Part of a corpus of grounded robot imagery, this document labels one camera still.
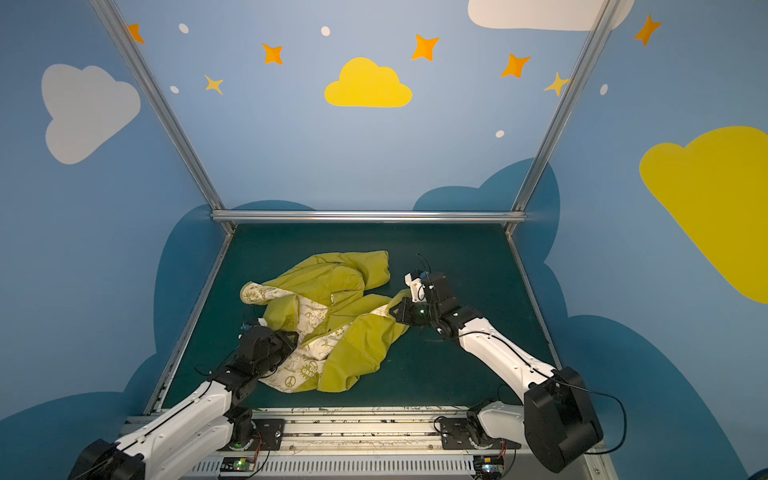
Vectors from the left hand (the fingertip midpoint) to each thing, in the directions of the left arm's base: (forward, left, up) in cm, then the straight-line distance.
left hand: (297, 334), depth 87 cm
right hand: (+4, -28, +10) cm, 30 cm away
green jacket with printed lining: (+1, -14, +1) cm, 14 cm away
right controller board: (-31, -52, -5) cm, 61 cm away
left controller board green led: (-31, +9, -4) cm, 33 cm away
